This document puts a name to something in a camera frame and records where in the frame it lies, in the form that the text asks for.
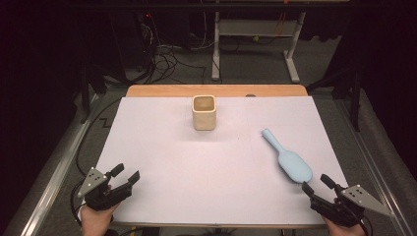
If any black metal stand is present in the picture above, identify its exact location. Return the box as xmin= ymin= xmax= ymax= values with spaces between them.
xmin=306 ymin=63 xmax=366 ymax=133

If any orange cable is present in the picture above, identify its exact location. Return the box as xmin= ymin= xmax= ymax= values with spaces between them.
xmin=275 ymin=12 xmax=287 ymax=37

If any person's left hand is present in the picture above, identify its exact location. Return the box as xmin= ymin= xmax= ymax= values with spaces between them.
xmin=80 ymin=202 xmax=121 ymax=236

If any tangle of floor cables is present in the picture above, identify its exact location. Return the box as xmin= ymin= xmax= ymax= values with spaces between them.
xmin=139 ymin=13 xmax=210 ymax=86

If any person's right hand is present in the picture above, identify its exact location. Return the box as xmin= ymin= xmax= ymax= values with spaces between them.
xmin=323 ymin=214 xmax=367 ymax=236

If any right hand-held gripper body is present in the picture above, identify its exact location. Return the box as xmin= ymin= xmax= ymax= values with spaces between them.
xmin=309 ymin=184 xmax=394 ymax=228

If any white metal desk frame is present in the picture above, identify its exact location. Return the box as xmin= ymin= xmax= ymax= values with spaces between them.
xmin=210 ymin=11 xmax=307 ymax=84

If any beige square cup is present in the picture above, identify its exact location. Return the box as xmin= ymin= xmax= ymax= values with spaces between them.
xmin=191 ymin=94 xmax=217 ymax=132

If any dark equipment with red light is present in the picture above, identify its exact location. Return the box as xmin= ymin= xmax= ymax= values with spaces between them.
xmin=109 ymin=9 xmax=155 ymax=72

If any left hand-held gripper black cable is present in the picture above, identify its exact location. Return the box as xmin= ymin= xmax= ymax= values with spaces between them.
xmin=69 ymin=179 xmax=87 ymax=227

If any hand-held gripper black cable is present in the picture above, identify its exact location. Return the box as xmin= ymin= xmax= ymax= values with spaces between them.
xmin=69 ymin=179 xmax=87 ymax=227
xmin=358 ymin=214 xmax=375 ymax=236

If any right hand-held gripper black cable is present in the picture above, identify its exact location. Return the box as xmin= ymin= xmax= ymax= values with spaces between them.
xmin=358 ymin=214 xmax=375 ymax=236

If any light blue scoop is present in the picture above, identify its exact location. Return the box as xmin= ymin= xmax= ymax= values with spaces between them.
xmin=261 ymin=128 xmax=314 ymax=185

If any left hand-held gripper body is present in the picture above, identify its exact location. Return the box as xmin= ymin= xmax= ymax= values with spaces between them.
xmin=77 ymin=167 xmax=133 ymax=211

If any aluminium floor rail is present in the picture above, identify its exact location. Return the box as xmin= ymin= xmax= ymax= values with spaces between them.
xmin=1 ymin=92 xmax=99 ymax=236
xmin=333 ymin=97 xmax=417 ymax=236

